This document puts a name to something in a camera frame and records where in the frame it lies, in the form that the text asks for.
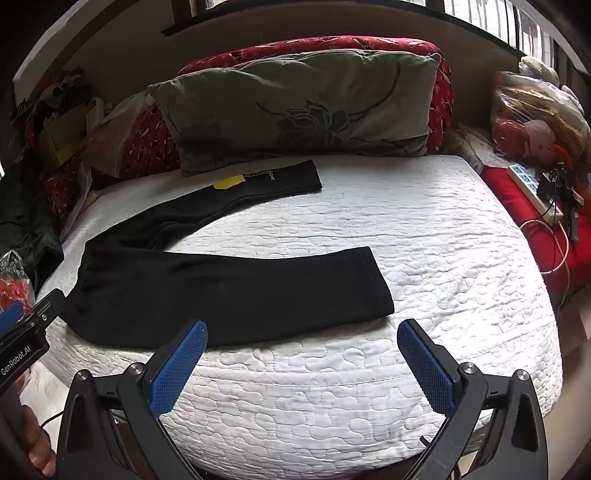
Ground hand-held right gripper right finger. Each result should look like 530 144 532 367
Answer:
397 318 550 480

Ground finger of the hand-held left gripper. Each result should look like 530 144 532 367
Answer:
28 288 66 325
0 301 25 331

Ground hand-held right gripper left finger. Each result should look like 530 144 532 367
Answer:
56 318 209 480

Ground black pants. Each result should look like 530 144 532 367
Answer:
65 159 395 349

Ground person's left hand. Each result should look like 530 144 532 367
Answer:
21 405 58 477

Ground orange item in clear bag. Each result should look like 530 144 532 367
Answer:
0 251 38 315

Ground dark green cloth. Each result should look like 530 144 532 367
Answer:
0 157 65 287

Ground white quilted bed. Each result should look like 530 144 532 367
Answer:
34 154 564 474

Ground yellow cardboard box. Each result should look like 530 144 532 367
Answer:
39 104 88 169

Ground red blanket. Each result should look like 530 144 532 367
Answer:
480 166 591 308

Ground translucent plastic bag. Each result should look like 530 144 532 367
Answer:
83 90 160 178

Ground white plastic bottle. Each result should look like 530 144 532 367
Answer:
88 98 109 127

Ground white power strip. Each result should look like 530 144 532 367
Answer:
507 164 565 222

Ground pile of mixed clutter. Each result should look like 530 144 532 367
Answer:
14 69 93 139

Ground black plug adapters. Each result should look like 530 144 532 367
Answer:
538 167 583 241

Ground clear bag of stuffed toys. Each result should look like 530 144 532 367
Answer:
489 69 588 160

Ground grey floral pillow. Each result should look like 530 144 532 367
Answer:
148 48 443 174

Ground white fluffy toy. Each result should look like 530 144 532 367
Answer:
519 55 561 85

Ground red patterned cushion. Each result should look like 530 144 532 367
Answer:
44 38 455 222

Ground window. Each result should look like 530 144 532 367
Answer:
443 0 578 75

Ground white cable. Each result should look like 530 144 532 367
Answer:
519 216 571 278

